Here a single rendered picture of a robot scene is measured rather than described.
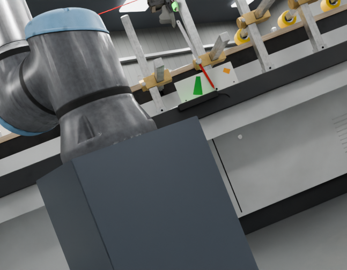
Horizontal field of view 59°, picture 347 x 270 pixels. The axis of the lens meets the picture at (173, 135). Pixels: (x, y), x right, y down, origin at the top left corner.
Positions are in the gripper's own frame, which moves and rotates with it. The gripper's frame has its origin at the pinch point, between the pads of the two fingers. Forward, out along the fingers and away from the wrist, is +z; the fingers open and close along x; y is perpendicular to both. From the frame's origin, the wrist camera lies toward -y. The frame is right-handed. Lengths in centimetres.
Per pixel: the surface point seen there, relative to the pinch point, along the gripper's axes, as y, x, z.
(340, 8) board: -88, -27, 12
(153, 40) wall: -51, -604, -201
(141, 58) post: 17.7, -6.1, 6.6
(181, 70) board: 0.3, -27.1, 13.1
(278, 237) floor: -11, -13, 101
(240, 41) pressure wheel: -33.1, -28.4, 9.4
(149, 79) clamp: 17.6, -5.4, 16.7
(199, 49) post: -6.9, -6.1, 11.6
